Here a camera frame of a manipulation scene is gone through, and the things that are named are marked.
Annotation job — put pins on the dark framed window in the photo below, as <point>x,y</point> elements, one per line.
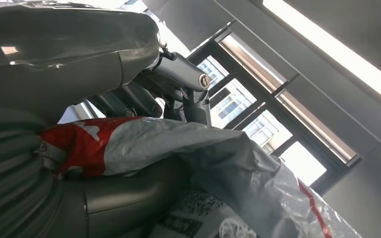
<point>259,108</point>

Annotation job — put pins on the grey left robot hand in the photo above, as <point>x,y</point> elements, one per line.
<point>62,65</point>

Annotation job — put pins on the large grey package red print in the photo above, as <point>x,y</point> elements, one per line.
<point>184,148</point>

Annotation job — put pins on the long ceiling light strip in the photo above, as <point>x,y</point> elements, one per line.
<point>341,52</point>

